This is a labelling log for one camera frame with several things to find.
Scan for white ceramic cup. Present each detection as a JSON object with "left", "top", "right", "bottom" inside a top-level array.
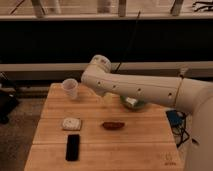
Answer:
[{"left": 61, "top": 78, "right": 78, "bottom": 99}]

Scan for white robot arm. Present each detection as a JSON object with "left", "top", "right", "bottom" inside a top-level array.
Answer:
[{"left": 81, "top": 55, "right": 213, "bottom": 171}]

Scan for white green bottle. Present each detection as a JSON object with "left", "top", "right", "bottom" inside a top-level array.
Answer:
[{"left": 126, "top": 97, "right": 138, "bottom": 106}]

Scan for green bowl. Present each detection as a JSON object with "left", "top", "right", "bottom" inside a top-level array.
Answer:
[{"left": 120, "top": 96, "right": 146, "bottom": 110}]

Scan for brown oblong food item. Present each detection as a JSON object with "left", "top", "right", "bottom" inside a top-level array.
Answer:
[{"left": 102, "top": 122, "right": 125, "bottom": 130}]

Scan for white patterned sponge block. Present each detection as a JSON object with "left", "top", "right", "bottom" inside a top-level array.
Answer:
[{"left": 62, "top": 118, "right": 81, "bottom": 131}]

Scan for black remote control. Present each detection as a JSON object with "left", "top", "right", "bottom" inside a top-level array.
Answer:
[{"left": 66, "top": 134, "right": 80, "bottom": 161}]

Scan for blue power box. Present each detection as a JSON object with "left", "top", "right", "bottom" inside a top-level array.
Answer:
[{"left": 166, "top": 110, "right": 186, "bottom": 127}]

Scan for dark object at left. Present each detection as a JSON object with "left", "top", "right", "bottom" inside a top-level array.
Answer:
[{"left": 0, "top": 71, "right": 20, "bottom": 125}]

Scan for black floor cables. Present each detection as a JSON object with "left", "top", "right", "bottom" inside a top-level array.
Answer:
[{"left": 173, "top": 111, "right": 191, "bottom": 149}]

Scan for black hanging cable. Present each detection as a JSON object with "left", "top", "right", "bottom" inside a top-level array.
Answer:
[{"left": 113, "top": 10, "right": 142, "bottom": 74}]

